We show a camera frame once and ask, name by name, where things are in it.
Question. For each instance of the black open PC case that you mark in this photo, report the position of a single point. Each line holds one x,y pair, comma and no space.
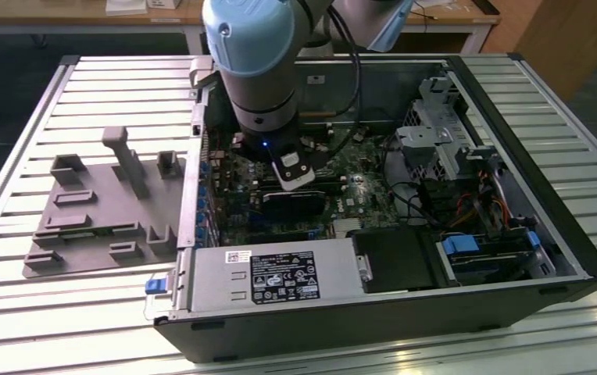
331,336

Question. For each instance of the white box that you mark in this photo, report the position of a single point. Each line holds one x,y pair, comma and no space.
127,8
164,3

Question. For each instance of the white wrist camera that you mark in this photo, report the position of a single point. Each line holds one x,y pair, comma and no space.
295,172

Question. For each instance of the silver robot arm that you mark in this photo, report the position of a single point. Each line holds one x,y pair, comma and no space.
257,78

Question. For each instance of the small silver heat sink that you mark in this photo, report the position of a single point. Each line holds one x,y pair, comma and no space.
348,227

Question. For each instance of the blue case latch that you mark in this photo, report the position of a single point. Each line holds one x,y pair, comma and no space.
155,286

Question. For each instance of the grey power supply with label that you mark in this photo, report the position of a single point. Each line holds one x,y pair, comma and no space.
216,281

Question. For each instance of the wooden cabinet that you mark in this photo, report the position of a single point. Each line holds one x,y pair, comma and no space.
575,39

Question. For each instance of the green Dell motherboard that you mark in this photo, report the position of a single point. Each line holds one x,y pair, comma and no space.
367,195

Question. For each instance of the hard disk in blue carrier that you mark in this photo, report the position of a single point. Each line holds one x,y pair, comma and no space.
460,244

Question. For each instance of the grey parts rack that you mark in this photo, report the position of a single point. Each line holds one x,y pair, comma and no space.
101,195

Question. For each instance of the black drive bay cover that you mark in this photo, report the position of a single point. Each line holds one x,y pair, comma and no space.
397,261

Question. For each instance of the silver metal drive cage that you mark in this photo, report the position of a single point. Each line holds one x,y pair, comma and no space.
435,156

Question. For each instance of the black graphics card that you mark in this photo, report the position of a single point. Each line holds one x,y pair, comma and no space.
299,207

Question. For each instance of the wooden desk white legs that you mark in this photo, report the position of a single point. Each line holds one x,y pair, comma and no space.
44,17

